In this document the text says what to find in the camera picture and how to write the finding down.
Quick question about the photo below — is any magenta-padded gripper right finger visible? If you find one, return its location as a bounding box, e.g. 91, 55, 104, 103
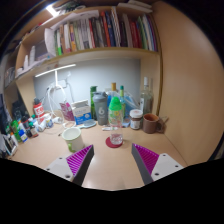
131, 143, 184, 185

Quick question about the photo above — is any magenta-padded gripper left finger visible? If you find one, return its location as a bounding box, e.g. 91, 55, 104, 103
44, 144, 95, 187

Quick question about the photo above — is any clear bottle with green cap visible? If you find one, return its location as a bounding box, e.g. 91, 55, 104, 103
107, 96, 125, 146

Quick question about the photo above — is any brown ceramic mug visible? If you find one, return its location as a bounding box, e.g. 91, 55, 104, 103
142, 113, 164, 135

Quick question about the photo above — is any light blue hairbrush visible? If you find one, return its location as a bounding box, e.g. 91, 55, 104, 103
75, 119, 98, 130

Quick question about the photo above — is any small blue and white bottle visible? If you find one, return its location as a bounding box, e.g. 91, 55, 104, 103
17, 128, 30, 144

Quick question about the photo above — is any flat round red coaster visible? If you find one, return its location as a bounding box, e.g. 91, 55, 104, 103
105, 135, 125, 149

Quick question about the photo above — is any brown jar with white lid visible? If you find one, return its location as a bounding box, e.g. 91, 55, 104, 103
129, 108, 144, 131

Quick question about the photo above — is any magenta foil pouch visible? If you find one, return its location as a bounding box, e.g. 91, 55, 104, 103
59, 101, 76, 122

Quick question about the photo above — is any blue and white carton box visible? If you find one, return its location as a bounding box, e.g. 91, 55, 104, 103
70, 99, 93, 126

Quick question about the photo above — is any red and white canister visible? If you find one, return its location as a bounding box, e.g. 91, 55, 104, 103
33, 97, 46, 125

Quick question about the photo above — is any small green bottle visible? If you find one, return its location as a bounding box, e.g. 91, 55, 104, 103
9, 119, 22, 136

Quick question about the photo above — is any grey shaker bottle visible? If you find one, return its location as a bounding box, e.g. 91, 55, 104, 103
92, 91, 110, 126

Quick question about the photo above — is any slim green-capped bottle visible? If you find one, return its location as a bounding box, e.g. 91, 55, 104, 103
118, 85, 128, 118

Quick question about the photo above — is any yellow-capped drink bottle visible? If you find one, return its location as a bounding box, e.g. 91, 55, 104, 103
105, 82, 119, 101

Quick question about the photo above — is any white light bar lamp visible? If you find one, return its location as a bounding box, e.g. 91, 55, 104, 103
34, 63, 78, 88

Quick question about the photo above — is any wooden shelf unit with books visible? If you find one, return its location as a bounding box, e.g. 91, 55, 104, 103
3, 0, 161, 84

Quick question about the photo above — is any ceiling tube light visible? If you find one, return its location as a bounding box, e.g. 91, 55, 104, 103
44, 3, 61, 18

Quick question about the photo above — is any white mug with green handle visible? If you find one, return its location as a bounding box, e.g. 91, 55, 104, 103
61, 126, 86, 154

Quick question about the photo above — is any white cable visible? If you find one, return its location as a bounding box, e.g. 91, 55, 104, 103
45, 83, 73, 129

